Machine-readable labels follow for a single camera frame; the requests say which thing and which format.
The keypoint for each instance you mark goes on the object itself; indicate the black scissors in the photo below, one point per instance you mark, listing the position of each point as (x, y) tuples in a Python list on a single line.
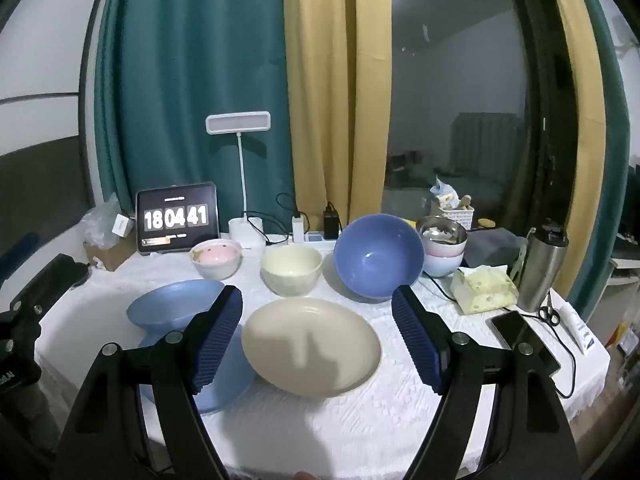
[(550, 315)]

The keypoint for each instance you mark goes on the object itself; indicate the beige plate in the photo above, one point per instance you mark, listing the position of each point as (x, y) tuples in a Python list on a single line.
[(310, 345)]

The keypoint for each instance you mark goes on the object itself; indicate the black smartphone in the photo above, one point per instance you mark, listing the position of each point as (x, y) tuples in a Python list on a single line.
[(510, 327)]

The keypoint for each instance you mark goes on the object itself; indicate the white tube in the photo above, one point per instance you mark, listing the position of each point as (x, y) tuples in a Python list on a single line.
[(580, 332)]

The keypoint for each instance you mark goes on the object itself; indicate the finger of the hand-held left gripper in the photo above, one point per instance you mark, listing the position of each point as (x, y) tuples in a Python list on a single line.
[(55, 275)]

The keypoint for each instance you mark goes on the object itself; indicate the cream bowl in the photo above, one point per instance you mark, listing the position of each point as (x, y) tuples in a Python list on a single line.
[(290, 265)]

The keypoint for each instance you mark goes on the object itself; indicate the white power strip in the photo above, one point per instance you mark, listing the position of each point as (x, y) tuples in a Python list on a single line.
[(317, 238)]

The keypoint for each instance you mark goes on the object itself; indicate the blue plate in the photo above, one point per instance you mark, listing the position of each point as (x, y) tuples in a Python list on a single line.
[(170, 305), (232, 380)]

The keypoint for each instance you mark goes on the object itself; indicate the clear plastic bag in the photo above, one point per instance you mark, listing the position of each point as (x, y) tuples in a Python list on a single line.
[(100, 222)]

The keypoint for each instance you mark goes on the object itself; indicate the large blue bowl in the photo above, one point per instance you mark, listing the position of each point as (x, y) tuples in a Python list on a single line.
[(375, 255)]

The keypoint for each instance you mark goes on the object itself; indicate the white basket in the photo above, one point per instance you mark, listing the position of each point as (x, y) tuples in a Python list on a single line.
[(462, 219)]

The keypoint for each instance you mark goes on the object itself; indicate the yellow curtain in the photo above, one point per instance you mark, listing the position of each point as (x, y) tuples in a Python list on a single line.
[(330, 85), (582, 135)]

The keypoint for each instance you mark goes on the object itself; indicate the cardboard box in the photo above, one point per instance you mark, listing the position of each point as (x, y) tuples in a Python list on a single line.
[(107, 257)]

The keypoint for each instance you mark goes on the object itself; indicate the grey cloth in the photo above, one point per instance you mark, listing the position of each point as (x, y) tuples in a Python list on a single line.
[(492, 247)]

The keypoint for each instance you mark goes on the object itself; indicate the tablet with clock display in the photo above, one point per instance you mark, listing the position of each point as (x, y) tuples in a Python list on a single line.
[(175, 217)]

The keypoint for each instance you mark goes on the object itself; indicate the teal curtain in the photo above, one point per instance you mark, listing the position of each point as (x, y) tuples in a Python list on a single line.
[(612, 135), (175, 85)]

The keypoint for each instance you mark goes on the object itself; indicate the dark window frame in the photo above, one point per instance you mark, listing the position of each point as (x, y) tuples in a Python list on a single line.
[(540, 110)]

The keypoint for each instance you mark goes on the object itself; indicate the white tablecloth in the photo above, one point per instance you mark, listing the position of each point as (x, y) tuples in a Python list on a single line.
[(350, 425)]

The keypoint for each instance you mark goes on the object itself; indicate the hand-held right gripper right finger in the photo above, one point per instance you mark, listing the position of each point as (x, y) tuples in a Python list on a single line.
[(415, 340)]

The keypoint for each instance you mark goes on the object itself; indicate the black charger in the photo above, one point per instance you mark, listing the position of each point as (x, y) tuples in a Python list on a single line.
[(332, 222)]

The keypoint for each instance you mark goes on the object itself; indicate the white charger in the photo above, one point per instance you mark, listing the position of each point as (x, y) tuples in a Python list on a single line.
[(298, 230)]

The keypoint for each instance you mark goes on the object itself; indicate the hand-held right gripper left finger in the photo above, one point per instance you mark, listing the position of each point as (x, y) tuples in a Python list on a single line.
[(220, 345)]

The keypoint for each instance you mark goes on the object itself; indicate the light blue bowl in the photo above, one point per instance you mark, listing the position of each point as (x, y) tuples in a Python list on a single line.
[(442, 266)]

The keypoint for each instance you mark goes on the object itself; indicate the blue white packet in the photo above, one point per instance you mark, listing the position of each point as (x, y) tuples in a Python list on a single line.
[(442, 190)]

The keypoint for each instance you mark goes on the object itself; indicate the white desk lamp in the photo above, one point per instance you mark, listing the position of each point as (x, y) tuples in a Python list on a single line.
[(237, 122)]

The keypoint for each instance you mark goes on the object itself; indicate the steel tumbler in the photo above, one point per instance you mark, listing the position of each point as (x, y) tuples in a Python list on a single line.
[(540, 275)]

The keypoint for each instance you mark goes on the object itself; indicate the pink dotted bowl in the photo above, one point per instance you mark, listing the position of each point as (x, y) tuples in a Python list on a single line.
[(215, 255)]

